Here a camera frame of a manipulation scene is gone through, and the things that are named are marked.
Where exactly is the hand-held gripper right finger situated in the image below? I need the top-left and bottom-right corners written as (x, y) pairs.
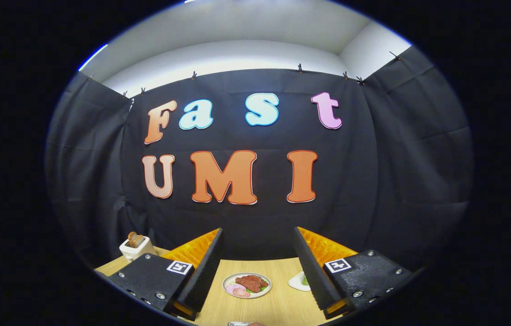
top-left (293, 226), bottom-right (424, 320)

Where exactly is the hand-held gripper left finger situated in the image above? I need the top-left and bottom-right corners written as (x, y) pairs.
top-left (108, 228), bottom-right (224, 321)

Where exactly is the white square coaster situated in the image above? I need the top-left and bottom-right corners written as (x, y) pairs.
top-left (288, 271), bottom-right (311, 292)

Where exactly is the brown grilled meat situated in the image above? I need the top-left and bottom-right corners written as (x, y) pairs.
top-left (236, 275), bottom-right (269, 292)

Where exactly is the white round plate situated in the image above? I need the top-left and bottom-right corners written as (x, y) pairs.
top-left (222, 272), bottom-right (272, 299)

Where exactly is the white toaster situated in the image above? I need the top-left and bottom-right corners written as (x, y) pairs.
top-left (119, 236), bottom-right (157, 262)

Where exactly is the row of black clips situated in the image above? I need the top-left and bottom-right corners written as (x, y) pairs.
top-left (88, 51), bottom-right (401, 98)

